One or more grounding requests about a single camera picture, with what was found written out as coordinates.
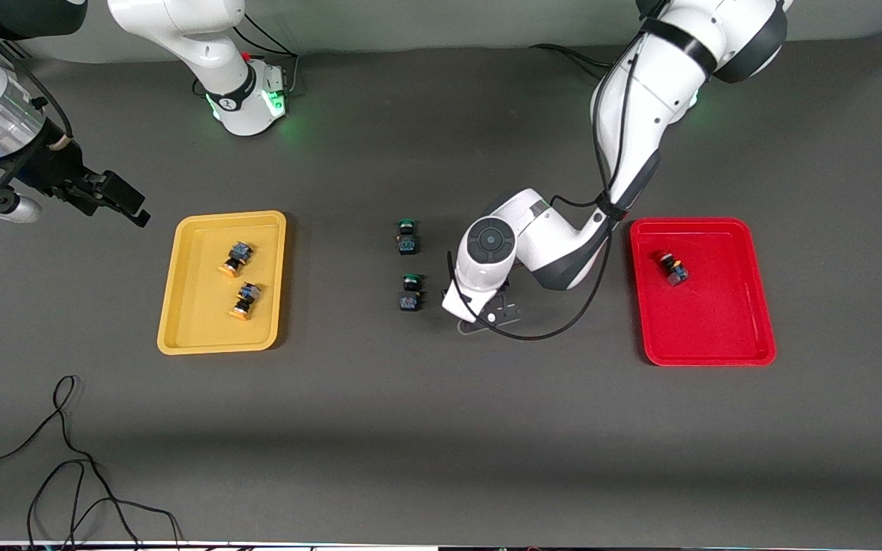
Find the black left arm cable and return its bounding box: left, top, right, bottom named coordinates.
left=447, top=31, right=645, bottom=342

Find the loose black cable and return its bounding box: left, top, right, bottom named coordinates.
left=0, top=374, right=183, bottom=551

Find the red mushroom push button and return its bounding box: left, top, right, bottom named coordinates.
left=657, top=251, right=690, bottom=287

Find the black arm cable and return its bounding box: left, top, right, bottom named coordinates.
left=0, top=15, right=76, bottom=150
left=447, top=31, right=645, bottom=342

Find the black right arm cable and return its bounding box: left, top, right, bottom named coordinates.
left=0, top=15, right=76, bottom=150

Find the yellow mushroom push button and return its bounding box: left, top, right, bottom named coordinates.
left=217, top=240, right=255, bottom=278
left=228, top=282, right=263, bottom=321

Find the yellow plastic tray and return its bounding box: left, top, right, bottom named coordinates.
left=156, top=210, right=288, bottom=356

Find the red plastic tray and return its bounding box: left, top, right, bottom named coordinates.
left=629, top=217, right=777, bottom=367

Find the dark grey table cloth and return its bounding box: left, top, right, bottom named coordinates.
left=0, top=31, right=882, bottom=546

